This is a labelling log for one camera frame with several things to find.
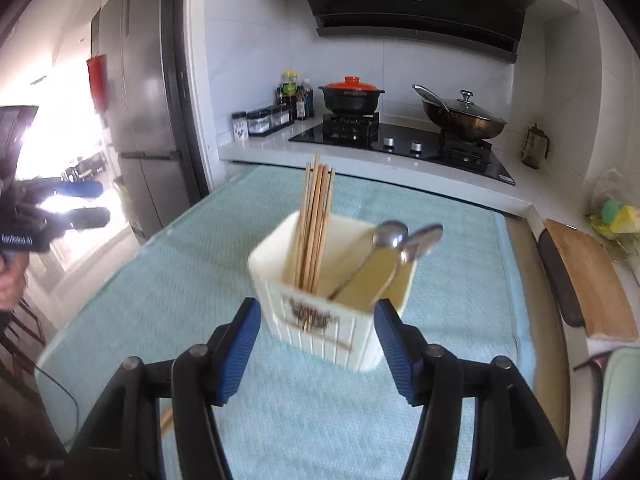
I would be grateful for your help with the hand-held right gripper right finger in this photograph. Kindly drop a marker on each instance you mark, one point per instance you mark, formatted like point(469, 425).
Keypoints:
point(395, 355)

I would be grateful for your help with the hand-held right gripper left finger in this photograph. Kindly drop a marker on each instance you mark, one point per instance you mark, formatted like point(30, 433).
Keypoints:
point(237, 355)

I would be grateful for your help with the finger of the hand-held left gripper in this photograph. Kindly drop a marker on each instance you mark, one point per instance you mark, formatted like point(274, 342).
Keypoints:
point(75, 189)
point(85, 217)

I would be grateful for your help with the cream ribbed utensil holder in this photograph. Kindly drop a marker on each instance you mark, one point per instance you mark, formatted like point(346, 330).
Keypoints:
point(360, 340)

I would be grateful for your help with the metal spoon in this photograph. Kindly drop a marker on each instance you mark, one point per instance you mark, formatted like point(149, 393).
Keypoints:
point(422, 242)
point(391, 235)

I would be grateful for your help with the set of wooden chopsticks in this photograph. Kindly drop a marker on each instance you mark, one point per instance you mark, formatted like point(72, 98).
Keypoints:
point(312, 220)

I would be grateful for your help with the person's left hand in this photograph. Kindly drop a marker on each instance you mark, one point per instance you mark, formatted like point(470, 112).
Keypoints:
point(11, 285)

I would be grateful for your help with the light green woven table mat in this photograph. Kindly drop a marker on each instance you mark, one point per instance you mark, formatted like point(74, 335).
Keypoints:
point(175, 270)

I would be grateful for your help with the grey refrigerator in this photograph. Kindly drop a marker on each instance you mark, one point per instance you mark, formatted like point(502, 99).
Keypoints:
point(145, 110)

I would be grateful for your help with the red hanging ornament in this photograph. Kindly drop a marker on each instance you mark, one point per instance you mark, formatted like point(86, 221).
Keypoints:
point(97, 82)

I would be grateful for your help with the spice jar with label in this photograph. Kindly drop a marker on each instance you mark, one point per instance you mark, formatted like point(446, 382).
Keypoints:
point(240, 126)

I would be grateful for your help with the black chair backrest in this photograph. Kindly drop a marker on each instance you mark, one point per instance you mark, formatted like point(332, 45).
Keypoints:
point(560, 280)

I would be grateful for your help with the white kitchen counter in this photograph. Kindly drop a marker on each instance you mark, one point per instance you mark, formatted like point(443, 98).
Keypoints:
point(260, 152)

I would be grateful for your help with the clear seasoning box set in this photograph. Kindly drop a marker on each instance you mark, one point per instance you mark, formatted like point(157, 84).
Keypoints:
point(267, 120)

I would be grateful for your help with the black gas stove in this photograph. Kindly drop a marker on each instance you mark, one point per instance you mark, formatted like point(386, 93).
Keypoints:
point(400, 147)

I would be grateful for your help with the wooden cutting board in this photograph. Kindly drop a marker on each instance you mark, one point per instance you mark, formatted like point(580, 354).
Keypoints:
point(590, 280)

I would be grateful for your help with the dark metal wok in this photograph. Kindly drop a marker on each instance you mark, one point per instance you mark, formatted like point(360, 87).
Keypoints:
point(465, 131)

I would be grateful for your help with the green label sauce bottle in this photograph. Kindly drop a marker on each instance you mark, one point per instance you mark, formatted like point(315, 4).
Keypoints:
point(289, 87)

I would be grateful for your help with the dark sauce bottle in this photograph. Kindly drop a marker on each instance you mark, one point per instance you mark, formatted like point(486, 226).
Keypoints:
point(303, 102)

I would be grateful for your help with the black clay pot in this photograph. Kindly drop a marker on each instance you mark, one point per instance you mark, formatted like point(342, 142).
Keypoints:
point(350, 102)

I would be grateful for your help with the glass wok lid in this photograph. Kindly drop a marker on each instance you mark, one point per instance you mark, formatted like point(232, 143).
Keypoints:
point(467, 109)

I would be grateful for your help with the yellow green items in bag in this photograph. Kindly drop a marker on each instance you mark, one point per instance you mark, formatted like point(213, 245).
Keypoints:
point(617, 217)

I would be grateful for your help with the orange pot lid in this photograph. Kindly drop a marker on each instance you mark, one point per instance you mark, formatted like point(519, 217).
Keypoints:
point(351, 85)

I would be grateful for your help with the black range hood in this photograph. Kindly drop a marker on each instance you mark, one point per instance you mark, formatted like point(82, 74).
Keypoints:
point(415, 5)

